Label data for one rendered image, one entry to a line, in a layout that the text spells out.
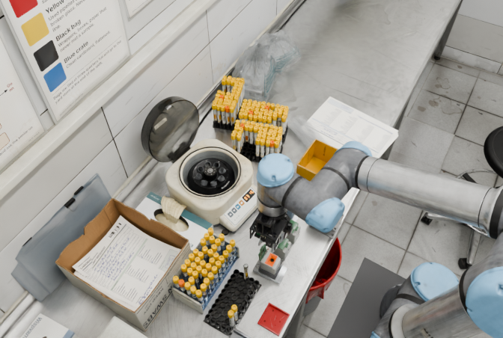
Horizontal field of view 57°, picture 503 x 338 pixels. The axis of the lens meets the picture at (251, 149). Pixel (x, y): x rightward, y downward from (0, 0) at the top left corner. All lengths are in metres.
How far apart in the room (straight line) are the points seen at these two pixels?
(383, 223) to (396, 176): 1.68
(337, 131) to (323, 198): 0.84
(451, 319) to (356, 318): 0.46
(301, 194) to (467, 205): 0.30
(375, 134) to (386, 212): 0.95
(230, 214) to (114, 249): 0.36
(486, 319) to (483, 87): 2.82
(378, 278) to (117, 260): 0.75
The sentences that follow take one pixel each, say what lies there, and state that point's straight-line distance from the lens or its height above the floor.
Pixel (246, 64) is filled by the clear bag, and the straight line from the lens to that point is 1.83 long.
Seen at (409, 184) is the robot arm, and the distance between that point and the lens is 0.94.
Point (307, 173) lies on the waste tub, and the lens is 1.55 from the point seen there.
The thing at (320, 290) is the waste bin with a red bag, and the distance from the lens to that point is 1.97.
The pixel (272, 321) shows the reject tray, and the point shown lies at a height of 0.88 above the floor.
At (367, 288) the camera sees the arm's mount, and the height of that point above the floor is 0.95.
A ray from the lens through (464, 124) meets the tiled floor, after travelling 3.23.
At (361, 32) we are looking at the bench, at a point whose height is 0.87.
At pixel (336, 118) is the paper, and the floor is 0.89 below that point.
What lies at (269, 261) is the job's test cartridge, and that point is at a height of 0.95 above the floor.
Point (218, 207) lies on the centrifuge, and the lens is 1.43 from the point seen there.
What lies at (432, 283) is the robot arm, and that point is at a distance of 1.19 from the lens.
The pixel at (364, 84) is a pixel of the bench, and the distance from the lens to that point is 1.99.
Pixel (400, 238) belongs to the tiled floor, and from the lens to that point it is 2.61.
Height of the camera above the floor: 2.20
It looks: 51 degrees down
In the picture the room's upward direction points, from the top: 1 degrees counter-clockwise
